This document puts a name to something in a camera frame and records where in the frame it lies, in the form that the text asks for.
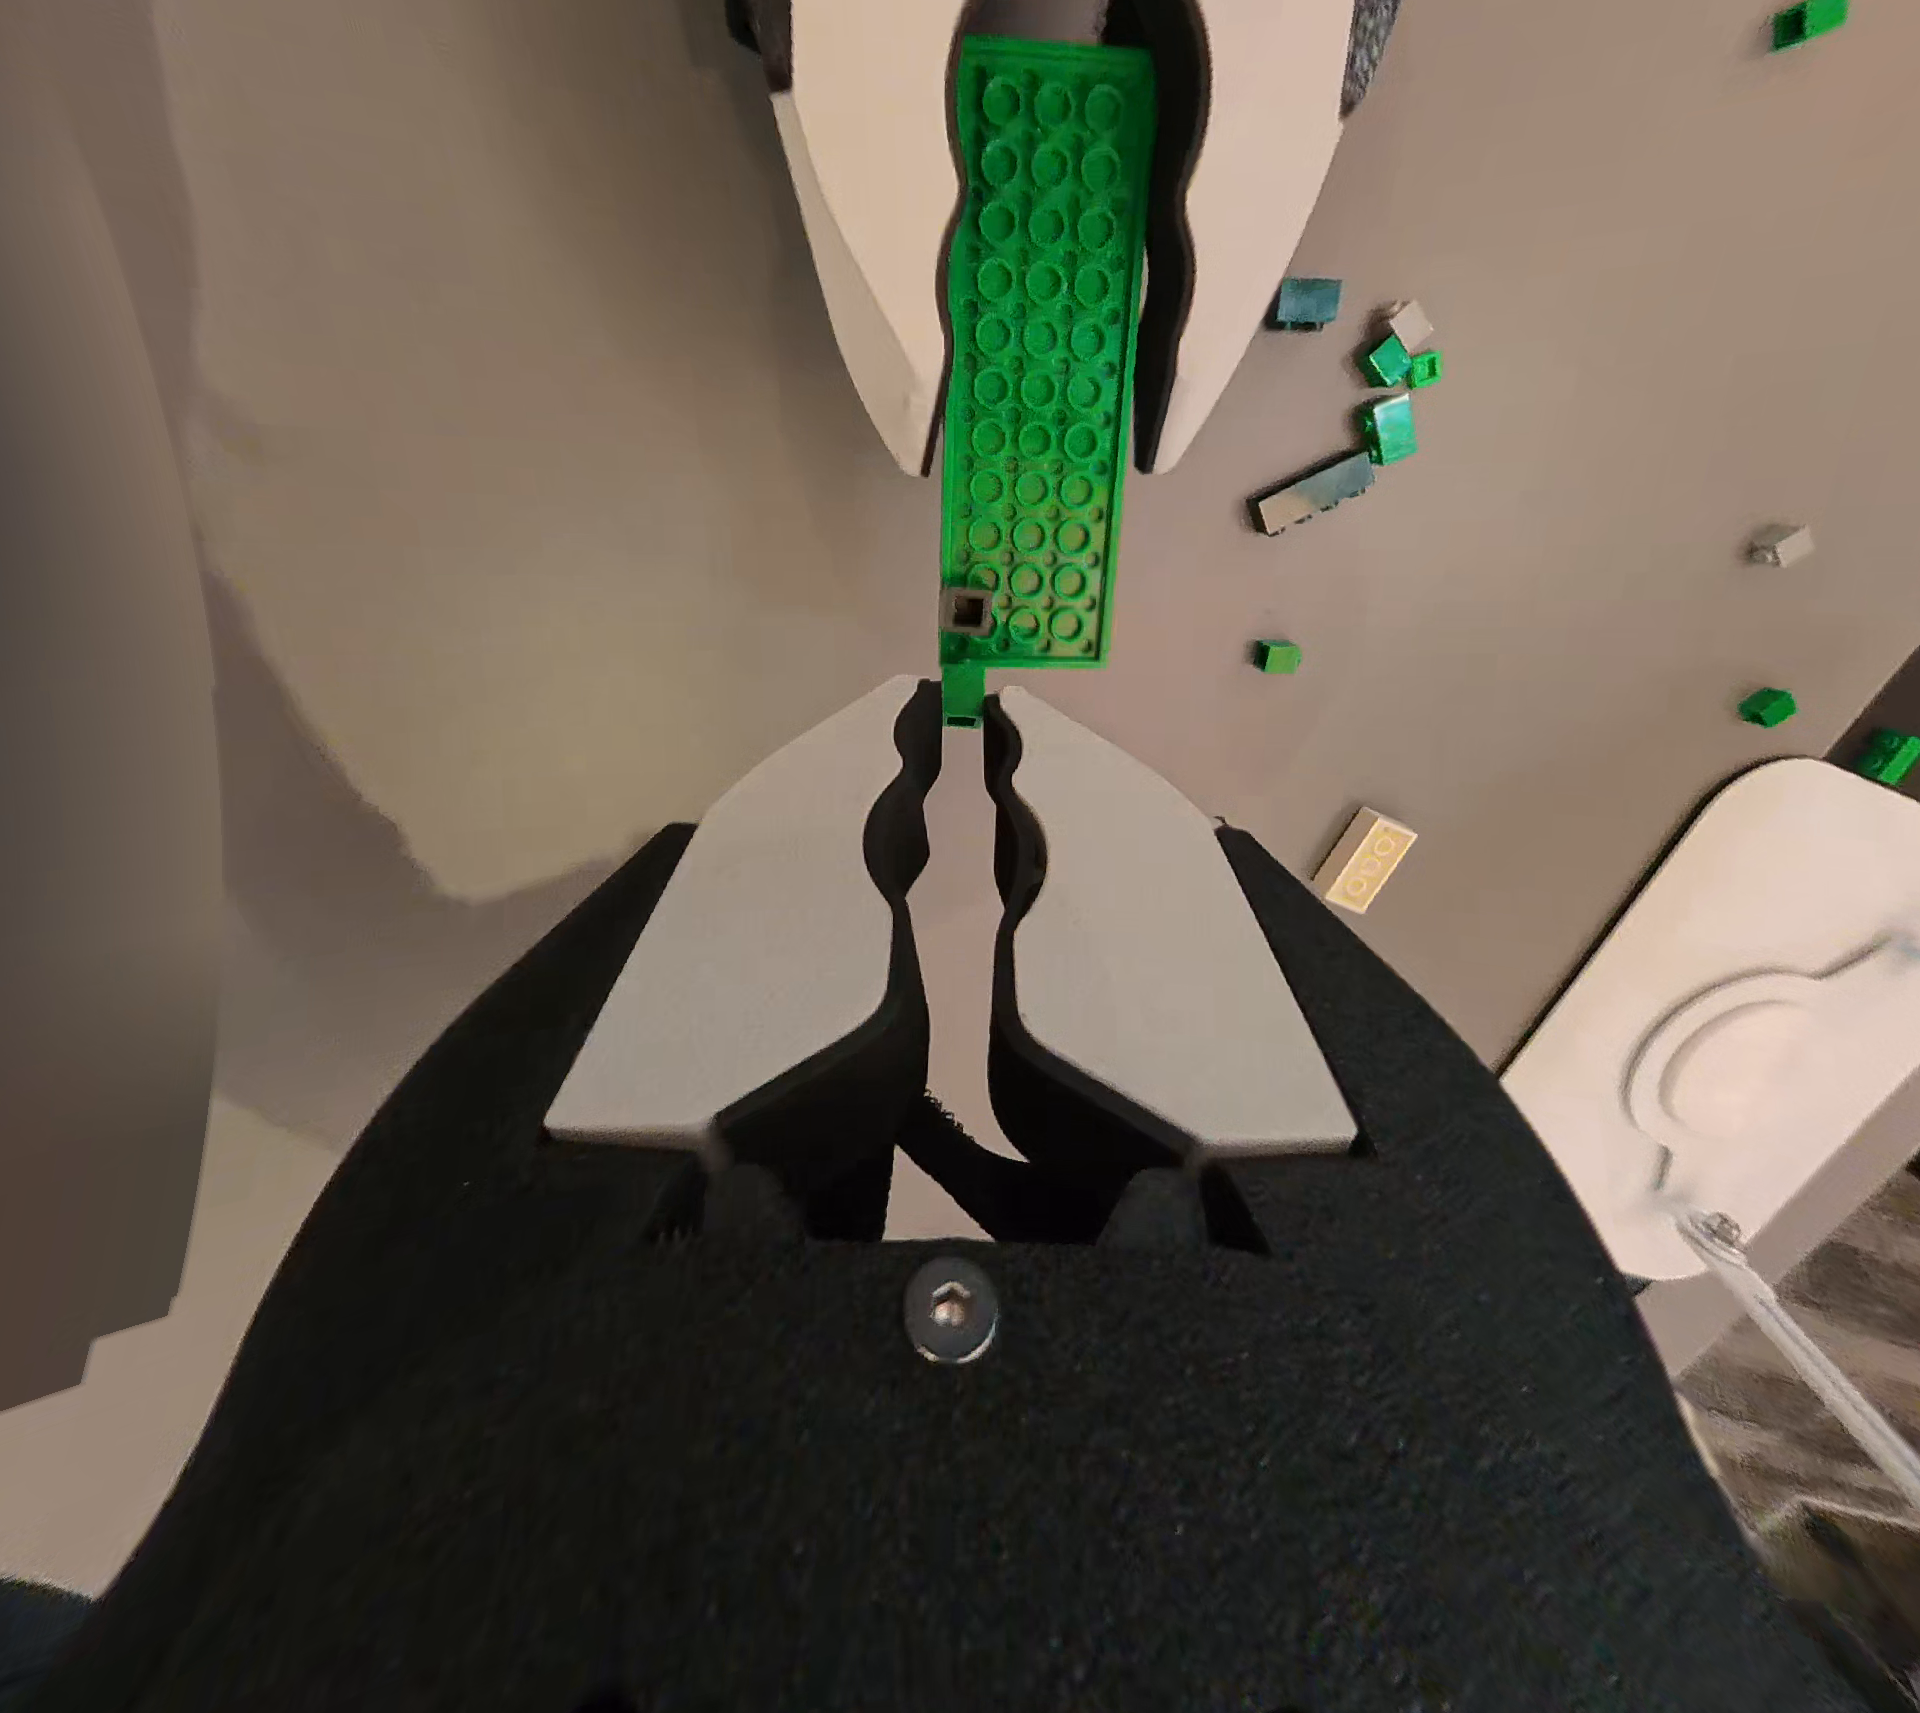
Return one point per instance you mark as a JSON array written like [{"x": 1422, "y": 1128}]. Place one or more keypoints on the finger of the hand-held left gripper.
[
  {"x": 871, "y": 169},
  {"x": 1274, "y": 169}
]

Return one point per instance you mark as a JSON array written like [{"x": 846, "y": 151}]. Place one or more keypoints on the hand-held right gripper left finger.
[{"x": 751, "y": 963}]

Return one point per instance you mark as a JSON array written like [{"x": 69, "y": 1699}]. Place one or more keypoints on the grey desk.
[{"x": 1575, "y": 242}]

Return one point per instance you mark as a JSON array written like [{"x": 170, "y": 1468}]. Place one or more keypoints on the grey small brick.
[
  {"x": 1407, "y": 320},
  {"x": 1779, "y": 545}
]

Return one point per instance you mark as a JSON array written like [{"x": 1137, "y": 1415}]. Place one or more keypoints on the olive brown brick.
[{"x": 1308, "y": 302}]

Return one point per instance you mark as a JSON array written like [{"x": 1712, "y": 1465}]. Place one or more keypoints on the cream two-stud brick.
[{"x": 1365, "y": 859}]

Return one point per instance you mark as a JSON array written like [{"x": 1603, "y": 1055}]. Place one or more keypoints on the green studded base plate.
[{"x": 1050, "y": 394}]

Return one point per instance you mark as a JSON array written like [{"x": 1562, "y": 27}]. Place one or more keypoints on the white book stand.
[{"x": 1740, "y": 904}]

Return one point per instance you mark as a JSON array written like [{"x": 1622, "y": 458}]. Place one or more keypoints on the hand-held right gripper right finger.
[{"x": 1170, "y": 979}]

